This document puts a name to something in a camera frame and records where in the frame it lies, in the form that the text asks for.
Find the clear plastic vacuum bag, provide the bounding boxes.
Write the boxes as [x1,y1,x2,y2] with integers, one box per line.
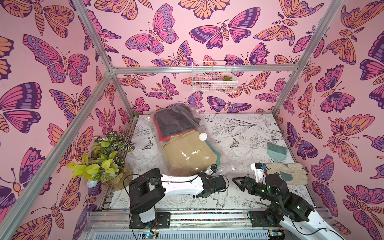
[147,105,236,177]

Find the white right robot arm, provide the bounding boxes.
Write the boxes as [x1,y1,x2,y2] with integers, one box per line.
[232,174,343,240]

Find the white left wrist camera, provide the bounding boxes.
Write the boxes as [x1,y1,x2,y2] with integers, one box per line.
[204,164,218,176]

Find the aluminium mounting rail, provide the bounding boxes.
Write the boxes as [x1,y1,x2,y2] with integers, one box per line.
[80,207,340,240]

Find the white vacuum bag valve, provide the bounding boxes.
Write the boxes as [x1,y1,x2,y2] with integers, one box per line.
[199,133,208,141]

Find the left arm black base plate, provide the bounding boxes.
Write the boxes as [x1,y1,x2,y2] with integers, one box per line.
[129,212,171,230]

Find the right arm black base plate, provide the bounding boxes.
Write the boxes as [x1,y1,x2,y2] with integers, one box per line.
[248,209,290,228]

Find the green leafy potted plant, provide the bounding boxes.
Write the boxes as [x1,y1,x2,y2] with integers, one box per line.
[67,131,135,191]

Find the beige trousers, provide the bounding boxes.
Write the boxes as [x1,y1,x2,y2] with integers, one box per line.
[162,130,217,177]

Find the white wire wall basket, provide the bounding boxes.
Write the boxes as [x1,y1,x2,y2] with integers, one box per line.
[191,60,238,94]

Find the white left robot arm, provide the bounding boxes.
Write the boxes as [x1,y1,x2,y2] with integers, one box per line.
[123,168,230,230]

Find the red folded garment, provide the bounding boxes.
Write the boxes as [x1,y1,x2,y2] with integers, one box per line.
[153,117,172,142]

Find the green trousers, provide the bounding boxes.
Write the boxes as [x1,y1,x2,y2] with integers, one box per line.
[205,141,222,166]

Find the aluminium frame bars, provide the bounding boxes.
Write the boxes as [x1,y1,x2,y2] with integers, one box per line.
[0,0,346,240]

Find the dark grey folded garment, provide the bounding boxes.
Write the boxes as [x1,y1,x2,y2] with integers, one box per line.
[154,105,201,137]

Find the small green succulent plant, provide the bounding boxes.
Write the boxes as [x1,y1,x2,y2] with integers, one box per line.
[222,75,233,82]

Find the beige work glove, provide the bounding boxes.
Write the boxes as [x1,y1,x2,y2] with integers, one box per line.
[265,163,308,186]

